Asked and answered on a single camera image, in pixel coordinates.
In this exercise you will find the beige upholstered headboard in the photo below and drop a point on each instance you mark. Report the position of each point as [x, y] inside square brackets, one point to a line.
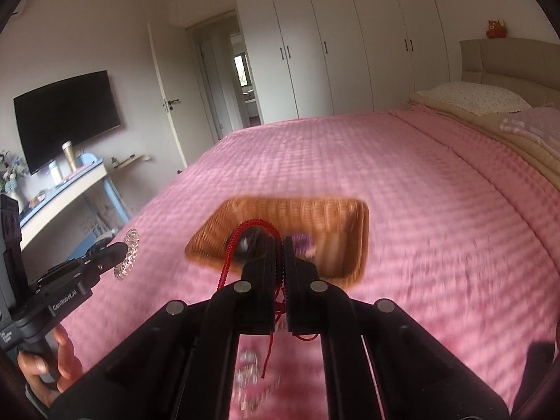
[529, 68]

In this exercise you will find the woven wicker basket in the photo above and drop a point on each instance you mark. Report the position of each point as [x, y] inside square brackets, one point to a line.
[330, 232]

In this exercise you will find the flower bouquet vase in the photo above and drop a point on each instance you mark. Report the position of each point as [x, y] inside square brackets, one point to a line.
[13, 168]

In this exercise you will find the black wall television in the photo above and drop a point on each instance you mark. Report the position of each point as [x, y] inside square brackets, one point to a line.
[72, 110]

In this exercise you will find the white built-in wardrobe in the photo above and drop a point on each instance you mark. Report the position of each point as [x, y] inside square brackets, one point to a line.
[313, 58]

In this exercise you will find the gold thermos bottle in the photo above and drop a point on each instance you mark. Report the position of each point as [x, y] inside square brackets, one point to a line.
[70, 156]

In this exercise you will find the beige folded blanket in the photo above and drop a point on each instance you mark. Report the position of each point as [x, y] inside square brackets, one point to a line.
[534, 154]

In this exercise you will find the red plush toy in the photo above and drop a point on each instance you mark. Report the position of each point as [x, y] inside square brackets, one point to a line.
[496, 29]

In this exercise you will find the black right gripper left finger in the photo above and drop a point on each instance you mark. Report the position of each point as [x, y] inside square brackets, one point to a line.
[103, 260]

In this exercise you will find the white dotted pillow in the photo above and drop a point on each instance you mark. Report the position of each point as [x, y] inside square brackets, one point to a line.
[479, 99]

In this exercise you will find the pink patterned pillow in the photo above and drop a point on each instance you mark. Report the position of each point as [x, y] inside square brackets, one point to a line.
[539, 124]

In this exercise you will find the white blue desk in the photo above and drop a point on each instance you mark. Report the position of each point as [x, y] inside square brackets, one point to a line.
[68, 222]

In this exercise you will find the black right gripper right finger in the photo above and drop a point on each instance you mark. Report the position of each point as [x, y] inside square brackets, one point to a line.
[379, 363]

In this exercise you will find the white cup on desk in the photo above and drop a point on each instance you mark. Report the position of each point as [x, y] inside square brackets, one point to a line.
[55, 173]

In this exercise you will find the small wooden wall shelf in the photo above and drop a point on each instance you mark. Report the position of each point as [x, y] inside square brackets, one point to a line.
[120, 165]

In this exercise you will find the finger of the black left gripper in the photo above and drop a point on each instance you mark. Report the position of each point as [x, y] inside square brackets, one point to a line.
[180, 363]

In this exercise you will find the white room door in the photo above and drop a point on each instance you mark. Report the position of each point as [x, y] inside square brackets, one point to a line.
[182, 98]

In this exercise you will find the pink quilted bedspread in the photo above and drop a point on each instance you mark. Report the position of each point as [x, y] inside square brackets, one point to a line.
[463, 233]

